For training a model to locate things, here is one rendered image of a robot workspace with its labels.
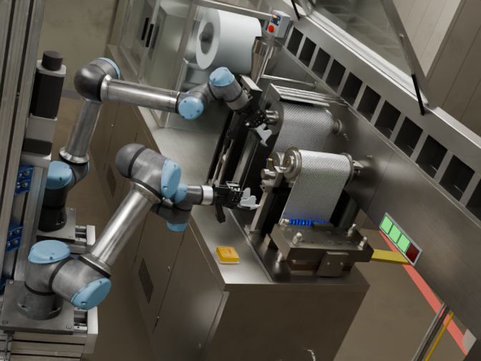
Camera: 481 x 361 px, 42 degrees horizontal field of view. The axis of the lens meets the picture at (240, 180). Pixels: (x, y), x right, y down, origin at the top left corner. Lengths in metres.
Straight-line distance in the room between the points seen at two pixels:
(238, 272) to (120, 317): 1.17
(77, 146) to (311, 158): 0.91
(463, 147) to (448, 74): 2.54
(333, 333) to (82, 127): 1.34
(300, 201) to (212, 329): 0.61
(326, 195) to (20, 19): 1.40
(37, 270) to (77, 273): 0.13
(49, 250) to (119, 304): 1.54
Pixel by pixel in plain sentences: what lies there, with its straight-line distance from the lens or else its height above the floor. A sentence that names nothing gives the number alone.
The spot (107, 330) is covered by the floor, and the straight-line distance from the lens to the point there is 3.35.
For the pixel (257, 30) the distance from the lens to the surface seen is 3.33.
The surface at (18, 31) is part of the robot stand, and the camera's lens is 1.86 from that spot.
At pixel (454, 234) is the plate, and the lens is 2.27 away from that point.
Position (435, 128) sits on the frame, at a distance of 2.39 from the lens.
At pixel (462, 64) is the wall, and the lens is 4.83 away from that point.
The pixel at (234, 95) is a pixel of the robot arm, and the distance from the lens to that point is 2.24.
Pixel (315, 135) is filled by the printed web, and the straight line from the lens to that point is 2.74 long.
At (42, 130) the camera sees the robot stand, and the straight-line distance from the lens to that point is 2.05.
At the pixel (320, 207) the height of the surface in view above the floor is 1.10.
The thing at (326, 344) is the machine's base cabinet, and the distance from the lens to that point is 2.81.
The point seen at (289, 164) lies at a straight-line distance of 2.50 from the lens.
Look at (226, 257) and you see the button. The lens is 2.42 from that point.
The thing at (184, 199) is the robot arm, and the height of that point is 1.11.
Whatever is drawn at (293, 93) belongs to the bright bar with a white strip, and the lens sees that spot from 2.71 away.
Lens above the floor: 2.23
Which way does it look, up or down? 26 degrees down
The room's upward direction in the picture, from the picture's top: 19 degrees clockwise
